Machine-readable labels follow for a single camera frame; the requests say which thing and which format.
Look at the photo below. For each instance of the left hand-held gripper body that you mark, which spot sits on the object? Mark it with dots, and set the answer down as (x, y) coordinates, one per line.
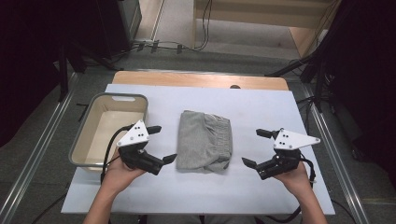
(134, 137)

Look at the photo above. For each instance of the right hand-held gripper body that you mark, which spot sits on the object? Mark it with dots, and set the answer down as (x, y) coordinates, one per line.
(289, 140)

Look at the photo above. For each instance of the beige basket with grey rim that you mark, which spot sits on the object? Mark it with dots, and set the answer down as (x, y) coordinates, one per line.
(102, 130)

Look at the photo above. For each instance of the grey shorts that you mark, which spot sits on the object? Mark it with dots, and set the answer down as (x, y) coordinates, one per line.
(199, 143)

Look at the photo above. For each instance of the person's right hand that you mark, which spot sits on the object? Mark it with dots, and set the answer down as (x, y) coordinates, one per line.
(295, 180)

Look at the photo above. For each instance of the person's left hand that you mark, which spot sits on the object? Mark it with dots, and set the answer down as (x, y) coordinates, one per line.
(120, 175)

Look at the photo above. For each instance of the white table board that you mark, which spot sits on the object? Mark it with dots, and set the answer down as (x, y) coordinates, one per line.
(249, 105)

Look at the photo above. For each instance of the dark table grommet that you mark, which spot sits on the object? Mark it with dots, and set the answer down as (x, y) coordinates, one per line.
(235, 86)

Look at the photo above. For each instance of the wooden table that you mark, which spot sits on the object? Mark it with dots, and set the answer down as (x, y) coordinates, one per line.
(186, 79)

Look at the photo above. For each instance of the black metal stand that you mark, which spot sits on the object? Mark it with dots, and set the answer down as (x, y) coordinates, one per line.
(319, 81)
(63, 71)

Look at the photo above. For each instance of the dark curtain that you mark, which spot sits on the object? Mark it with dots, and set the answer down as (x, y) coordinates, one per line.
(367, 77)
(31, 62)

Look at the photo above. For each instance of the black cabinet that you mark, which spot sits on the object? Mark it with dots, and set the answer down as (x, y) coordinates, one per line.
(115, 25)

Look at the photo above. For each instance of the light wooden desk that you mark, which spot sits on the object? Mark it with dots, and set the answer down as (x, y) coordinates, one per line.
(249, 18)

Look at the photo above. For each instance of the aluminium floor rail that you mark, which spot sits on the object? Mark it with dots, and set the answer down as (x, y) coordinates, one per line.
(336, 161)
(37, 155)
(174, 70)

